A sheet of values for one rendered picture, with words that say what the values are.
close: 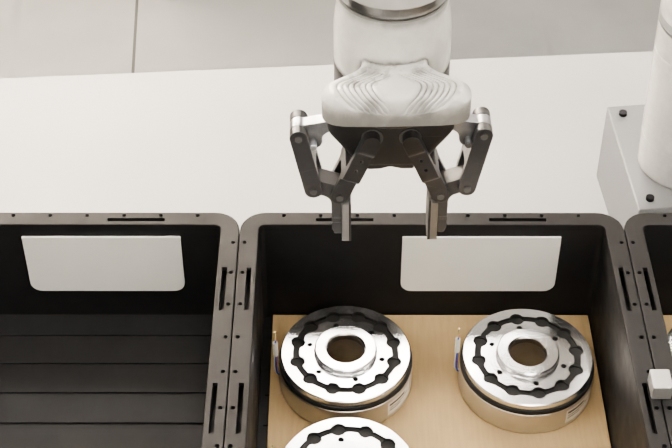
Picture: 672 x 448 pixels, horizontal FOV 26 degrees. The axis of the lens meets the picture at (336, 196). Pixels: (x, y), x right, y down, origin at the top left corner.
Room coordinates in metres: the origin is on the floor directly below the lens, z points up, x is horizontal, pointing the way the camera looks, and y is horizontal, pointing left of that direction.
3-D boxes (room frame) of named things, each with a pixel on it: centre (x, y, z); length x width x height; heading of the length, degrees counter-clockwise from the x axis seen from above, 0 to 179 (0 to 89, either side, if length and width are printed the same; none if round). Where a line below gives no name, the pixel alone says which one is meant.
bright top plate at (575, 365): (0.76, -0.15, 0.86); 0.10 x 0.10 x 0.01
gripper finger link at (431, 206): (0.76, -0.07, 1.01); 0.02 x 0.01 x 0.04; 1
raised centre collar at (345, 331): (0.76, -0.01, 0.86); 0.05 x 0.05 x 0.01
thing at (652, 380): (0.67, -0.22, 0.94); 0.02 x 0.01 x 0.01; 0
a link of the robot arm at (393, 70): (0.74, -0.04, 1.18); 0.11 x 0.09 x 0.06; 1
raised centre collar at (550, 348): (0.76, -0.15, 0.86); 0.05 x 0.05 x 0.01
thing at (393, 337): (0.76, -0.01, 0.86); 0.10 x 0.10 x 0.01
